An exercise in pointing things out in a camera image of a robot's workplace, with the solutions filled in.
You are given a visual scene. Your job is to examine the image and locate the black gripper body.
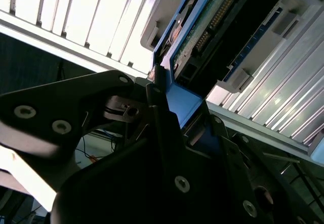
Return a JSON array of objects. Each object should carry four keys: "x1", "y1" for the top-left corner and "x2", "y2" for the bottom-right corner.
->
[{"x1": 50, "y1": 135, "x2": 276, "y2": 224}]

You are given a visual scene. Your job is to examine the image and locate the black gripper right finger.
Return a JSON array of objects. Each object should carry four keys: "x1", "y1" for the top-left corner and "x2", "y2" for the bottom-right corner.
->
[{"x1": 206, "y1": 115, "x2": 260, "y2": 218}]

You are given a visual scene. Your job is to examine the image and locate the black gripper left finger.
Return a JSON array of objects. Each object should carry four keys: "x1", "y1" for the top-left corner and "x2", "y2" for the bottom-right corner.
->
[{"x1": 0, "y1": 66, "x2": 184, "y2": 159}]

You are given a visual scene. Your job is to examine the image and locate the hard disk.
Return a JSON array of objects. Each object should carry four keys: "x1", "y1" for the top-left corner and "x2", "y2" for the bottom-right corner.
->
[{"x1": 151, "y1": 0, "x2": 291, "y2": 148}]

